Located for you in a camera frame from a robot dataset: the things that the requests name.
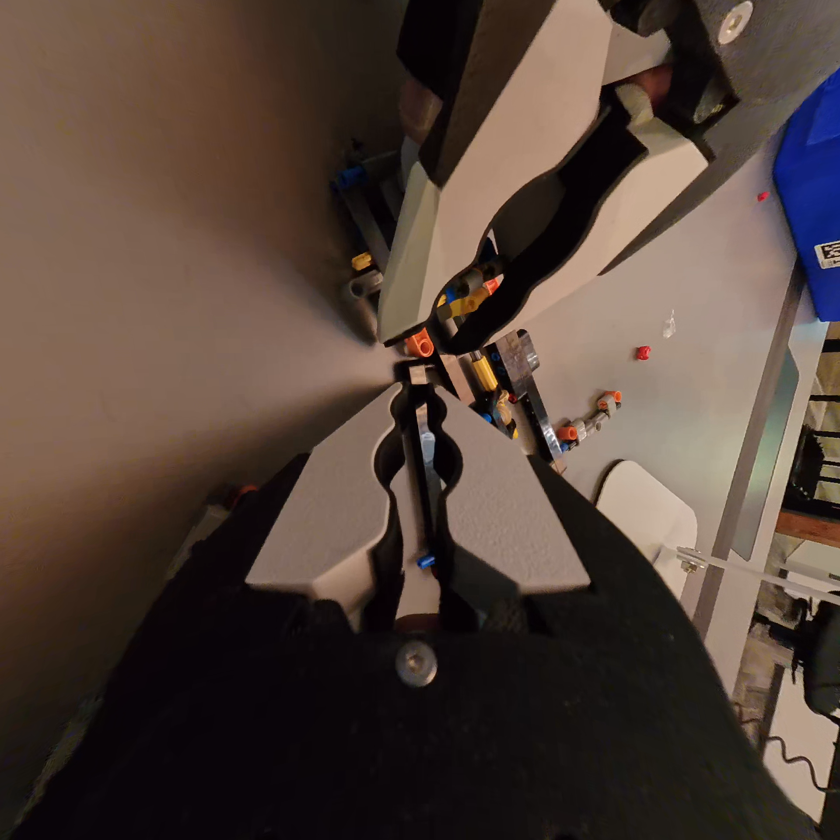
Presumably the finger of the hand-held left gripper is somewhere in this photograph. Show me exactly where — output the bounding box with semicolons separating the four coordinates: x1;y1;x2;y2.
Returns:
377;0;672;347
435;97;711;353

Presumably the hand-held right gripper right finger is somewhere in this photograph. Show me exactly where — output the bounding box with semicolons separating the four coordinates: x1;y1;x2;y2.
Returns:
428;386;593;634

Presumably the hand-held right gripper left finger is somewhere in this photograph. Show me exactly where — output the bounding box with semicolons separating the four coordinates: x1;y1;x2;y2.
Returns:
246;384;406;634

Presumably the long black toy beam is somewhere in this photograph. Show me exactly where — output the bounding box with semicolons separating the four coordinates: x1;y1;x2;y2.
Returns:
394;361;454;583

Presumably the toy brick vehicle chassis assembly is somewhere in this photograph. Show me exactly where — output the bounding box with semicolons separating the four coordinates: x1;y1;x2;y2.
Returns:
331;138;569;475

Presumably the grey orange toy connector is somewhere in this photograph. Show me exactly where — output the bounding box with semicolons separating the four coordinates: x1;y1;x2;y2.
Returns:
556;389;623;453

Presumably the blue storage bin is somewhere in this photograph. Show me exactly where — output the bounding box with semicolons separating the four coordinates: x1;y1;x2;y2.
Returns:
772;84;840;324

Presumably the clear acrylic stand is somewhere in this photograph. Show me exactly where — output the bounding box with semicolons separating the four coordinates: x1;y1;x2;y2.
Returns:
676;545;840;606

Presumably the black metal rack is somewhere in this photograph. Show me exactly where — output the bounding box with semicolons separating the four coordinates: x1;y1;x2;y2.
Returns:
786;425;840;521

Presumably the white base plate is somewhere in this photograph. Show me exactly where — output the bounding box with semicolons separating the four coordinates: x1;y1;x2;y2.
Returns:
593;458;698;599

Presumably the black cable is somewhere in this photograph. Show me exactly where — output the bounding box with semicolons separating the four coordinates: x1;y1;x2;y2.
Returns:
740;717;840;796

